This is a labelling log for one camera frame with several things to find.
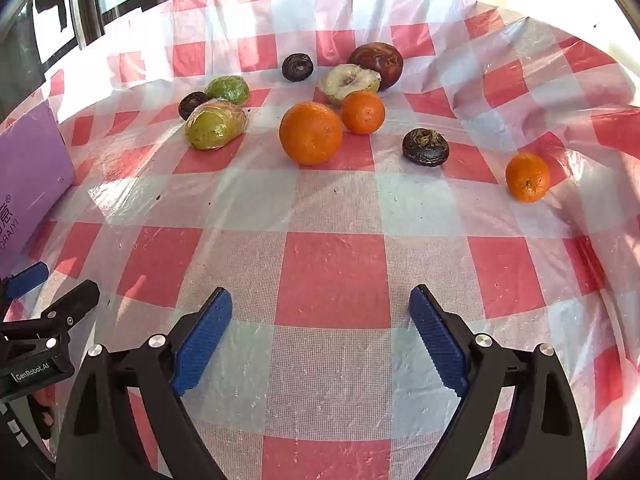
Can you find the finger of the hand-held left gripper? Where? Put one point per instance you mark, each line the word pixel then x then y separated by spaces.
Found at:
pixel 75 302
pixel 30 277

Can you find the dark window frame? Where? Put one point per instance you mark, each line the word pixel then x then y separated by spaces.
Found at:
pixel 60 15

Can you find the small orange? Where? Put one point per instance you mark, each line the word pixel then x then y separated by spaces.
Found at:
pixel 527 177
pixel 363 112

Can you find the dark red apple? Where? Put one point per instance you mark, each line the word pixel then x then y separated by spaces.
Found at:
pixel 377 57

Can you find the purple cardboard box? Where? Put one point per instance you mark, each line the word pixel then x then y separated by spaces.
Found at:
pixel 30 180

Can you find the oval green fruit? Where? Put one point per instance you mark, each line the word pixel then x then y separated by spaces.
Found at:
pixel 214 126

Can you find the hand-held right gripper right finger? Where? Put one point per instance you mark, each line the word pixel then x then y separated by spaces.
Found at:
pixel 437 340

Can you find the round green wrapped fruit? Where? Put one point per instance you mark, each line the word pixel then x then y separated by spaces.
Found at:
pixel 227 89

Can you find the large orange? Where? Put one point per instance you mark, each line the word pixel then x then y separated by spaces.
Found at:
pixel 310 132

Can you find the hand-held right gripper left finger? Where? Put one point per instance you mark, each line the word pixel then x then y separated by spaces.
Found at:
pixel 205 340

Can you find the red white checkered tablecloth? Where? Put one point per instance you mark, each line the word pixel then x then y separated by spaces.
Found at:
pixel 330 270

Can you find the halved apple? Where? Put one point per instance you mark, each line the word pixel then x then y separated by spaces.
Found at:
pixel 345 82

